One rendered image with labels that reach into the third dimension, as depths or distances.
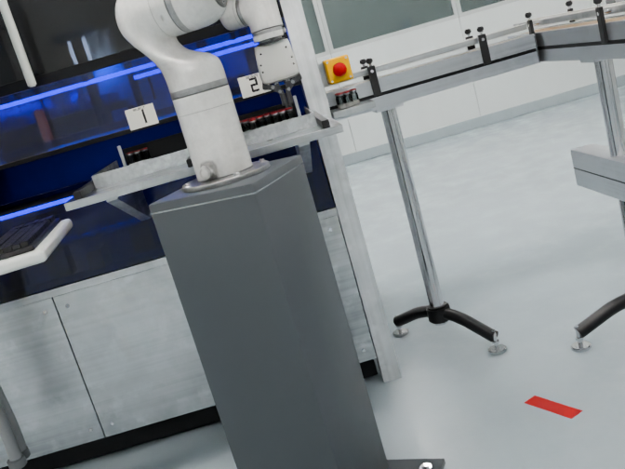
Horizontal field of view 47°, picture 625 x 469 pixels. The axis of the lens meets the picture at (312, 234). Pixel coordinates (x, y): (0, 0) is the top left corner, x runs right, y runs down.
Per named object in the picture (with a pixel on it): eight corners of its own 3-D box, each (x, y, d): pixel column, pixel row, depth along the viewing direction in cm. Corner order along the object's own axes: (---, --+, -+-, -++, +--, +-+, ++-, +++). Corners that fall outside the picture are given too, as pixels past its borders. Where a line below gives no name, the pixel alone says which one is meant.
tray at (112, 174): (119, 171, 222) (115, 160, 221) (201, 148, 222) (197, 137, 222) (95, 189, 189) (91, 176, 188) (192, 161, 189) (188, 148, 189)
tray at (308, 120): (226, 140, 223) (222, 129, 222) (308, 117, 223) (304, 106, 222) (221, 153, 189) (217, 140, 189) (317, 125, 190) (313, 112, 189)
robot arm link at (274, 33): (284, 25, 191) (286, 36, 191) (251, 34, 190) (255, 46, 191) (285, 23, 182) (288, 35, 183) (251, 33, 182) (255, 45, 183)
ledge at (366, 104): (329, 116, 229) (327, 110, 229) (369, 104, 229) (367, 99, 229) (334, 119, 216) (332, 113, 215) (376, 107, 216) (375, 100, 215)
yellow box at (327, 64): (327, 85, 220) (321, 60, 218) (351, 78, 220) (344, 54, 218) (330, 85, 212) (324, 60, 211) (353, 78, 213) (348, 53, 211)
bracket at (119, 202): (141, 220, 218) (127, 178, 215) (152, 217, 218) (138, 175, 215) (122, 246, 185) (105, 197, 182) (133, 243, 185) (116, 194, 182)
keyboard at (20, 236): (12, 235, 205) (9, 227, 204) (61, 221, 207) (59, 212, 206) (-26, 268, 166) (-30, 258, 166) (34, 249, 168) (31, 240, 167)
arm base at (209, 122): (246, 181, 141) (217, 87, 137) (166, 198, 149) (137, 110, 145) (284, 159, 158) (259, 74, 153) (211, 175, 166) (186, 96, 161)
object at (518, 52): (330, 123, 225) (317, 73, 221) (325, 120, 240) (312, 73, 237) (542, 62, 226) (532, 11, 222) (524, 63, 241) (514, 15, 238)
